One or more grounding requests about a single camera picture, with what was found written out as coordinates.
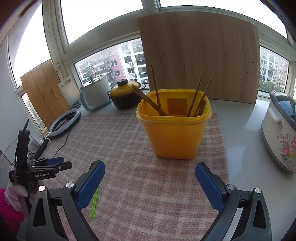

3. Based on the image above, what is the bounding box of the red-tipped chopstick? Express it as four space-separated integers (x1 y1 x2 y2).
151 64 163 116
194 75 214 116
187 70 204 117

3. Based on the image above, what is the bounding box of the steel fork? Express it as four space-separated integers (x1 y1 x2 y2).
197 99 206 116

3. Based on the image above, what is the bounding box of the pink sleeve left forearm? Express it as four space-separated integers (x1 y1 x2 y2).
1 189 24 237

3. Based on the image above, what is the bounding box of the left hand with glove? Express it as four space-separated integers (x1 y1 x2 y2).
4 180 44 212

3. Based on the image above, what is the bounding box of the green plastic spoon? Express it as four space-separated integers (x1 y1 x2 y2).
90 187 99 218

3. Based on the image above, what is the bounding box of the pink plaid table mat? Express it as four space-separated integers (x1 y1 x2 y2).
43 113 229 240

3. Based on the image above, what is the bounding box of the pine plank board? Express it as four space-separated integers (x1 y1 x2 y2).
21 59 70 128

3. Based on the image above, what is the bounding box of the white plastic cutting board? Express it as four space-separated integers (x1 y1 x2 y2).
58 76 80 108

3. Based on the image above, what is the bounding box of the white teal rice cooker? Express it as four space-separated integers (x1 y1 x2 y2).
79 74 111 112

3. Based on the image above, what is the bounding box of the black pot yellow lid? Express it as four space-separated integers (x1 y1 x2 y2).
107 79 145 109

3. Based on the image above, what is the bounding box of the floral white slow cooker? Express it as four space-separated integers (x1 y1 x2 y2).
261 90 296 173

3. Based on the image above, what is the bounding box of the yellow plastic utensil bucket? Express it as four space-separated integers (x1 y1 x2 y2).
136 88 212 159

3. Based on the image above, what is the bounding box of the large light wooden board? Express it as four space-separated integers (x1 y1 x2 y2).
138 11 260 104

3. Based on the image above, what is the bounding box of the black ring light stand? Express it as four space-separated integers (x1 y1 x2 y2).
33 137 50 159

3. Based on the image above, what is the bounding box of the white ring light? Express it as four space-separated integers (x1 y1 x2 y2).
49 108 81 139

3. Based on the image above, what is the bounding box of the black cable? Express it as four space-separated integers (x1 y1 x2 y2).
53 129 72 160

